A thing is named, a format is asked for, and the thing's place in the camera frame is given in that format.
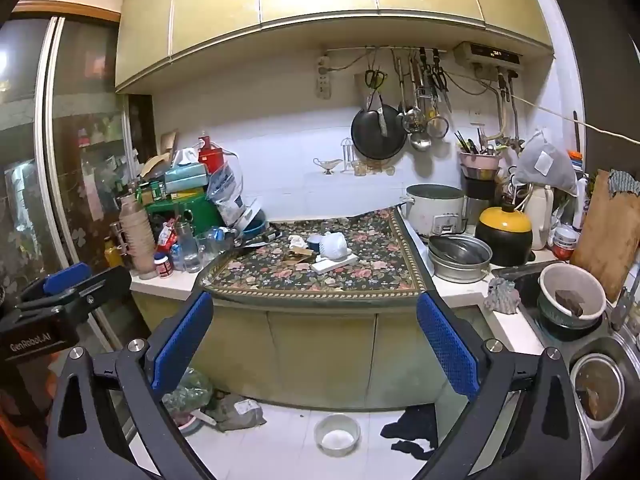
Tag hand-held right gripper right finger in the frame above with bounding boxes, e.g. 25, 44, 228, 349
416, 291, 596, 480

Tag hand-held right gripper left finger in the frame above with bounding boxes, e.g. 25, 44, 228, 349
46, 290, 216, 480

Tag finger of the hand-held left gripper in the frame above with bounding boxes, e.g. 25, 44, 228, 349
17, 261, 94, 307
65, 265, 132, 312

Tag white tissue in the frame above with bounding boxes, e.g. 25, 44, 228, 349
320, 232, 350, 261

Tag yellow bottle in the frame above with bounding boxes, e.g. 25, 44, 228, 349
103, 237, 124, 269

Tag green plastic bag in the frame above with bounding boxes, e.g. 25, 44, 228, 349
161, 367, 215, 416

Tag white pill bottle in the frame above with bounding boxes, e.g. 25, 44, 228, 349
153, 252, 175, 280

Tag grey crumpled rag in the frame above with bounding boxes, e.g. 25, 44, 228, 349
482, 277, 521, 315

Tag stainless steel basin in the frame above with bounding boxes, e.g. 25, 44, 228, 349
427, 233, 494, 284

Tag clear glass jar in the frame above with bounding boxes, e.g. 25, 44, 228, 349
176, 221, 203, 274

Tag grey sack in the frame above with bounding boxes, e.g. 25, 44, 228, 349
204, 393, 266, 432

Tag dark cloth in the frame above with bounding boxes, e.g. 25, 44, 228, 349
380, 404, 441, 461

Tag floral tablecloth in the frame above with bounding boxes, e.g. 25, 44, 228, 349
200, 207, 436, 307

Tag dark green basin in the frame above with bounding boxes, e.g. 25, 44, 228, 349
536, 290, 609, 342

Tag green box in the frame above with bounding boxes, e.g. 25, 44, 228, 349
145, 194, 224, 237

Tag sliding glass door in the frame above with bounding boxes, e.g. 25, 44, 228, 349
0, 14, 146, 356

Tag white bowl with sponge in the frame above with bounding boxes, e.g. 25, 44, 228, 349
537, 262, 608, 322

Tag yellow and black pot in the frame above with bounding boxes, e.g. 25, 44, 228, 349
475, 204, 534, 267

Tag beige base cabinets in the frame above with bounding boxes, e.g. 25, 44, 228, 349
131, 292, 488, 411

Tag white rice cooker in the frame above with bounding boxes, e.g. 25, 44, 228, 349
400, 184, 469, 239

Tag white flat tray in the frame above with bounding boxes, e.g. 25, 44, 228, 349
312, 252, 360, 275

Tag teal tissue box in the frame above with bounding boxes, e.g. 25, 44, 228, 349
163, 162, 209, 194

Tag white bowl on floor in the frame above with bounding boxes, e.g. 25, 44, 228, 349
313, 413, 362, 458

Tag clear blue printed plastic bag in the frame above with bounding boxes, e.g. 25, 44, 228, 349
205, 150, 251, 229

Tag dirty metal pot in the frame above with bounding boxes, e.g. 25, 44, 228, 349
569, 352, 626, 432

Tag white thermos jug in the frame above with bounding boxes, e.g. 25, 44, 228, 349
522, 185, 556, 251

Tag red container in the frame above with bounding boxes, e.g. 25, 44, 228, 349
198, 134, 226, 174

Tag wooden cutting board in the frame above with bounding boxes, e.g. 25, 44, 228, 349
570, 169, 640, 304

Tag pink utensil holder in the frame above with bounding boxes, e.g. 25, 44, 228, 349
458, 151, 503, 171

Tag grey cloth bag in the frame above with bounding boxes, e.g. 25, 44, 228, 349
514, 130, 579, 197

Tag metal ladle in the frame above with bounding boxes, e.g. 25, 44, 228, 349
410, 60, 432, 152

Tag metal mesh strainer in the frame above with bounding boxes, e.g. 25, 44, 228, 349
426, 80, 449, 139

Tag black frying pan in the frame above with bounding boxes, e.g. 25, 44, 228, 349
350, 105, 408, 161

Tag metal skimmer spoon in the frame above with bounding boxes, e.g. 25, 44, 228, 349
401, 57, 427, 135

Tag grey patterned dish cloth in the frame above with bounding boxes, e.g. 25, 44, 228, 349
607, 169, 636, 196

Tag white power strip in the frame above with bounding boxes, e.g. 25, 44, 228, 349
316, 55, 334, 100

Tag wall water heater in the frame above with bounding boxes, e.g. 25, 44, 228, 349
452, 41, 527, 74

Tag beige wall cabinets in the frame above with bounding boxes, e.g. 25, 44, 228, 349
114, 0, 557, 94

